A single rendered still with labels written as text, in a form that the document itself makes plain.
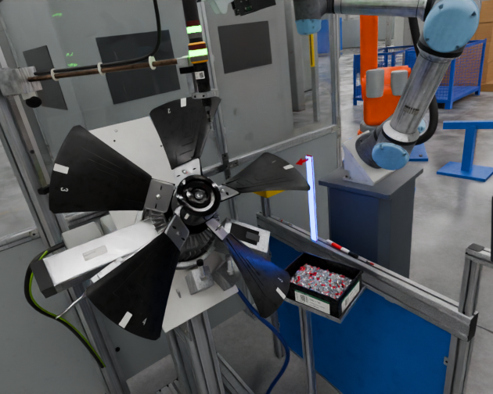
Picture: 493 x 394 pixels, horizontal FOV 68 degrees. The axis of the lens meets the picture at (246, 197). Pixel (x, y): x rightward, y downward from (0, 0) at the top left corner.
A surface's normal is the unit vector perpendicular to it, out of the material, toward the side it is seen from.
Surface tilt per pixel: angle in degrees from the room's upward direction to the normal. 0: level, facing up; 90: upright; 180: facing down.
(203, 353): 90
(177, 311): 50
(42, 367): 90
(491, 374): 0
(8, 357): 90
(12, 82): 90
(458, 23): 98
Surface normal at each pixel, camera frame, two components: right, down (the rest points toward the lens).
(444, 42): -0.45, 0.54
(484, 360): -0.13, -0.91
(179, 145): -0.41, -0.32
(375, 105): -0.33, 0.43
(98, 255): 0.36, -0.38
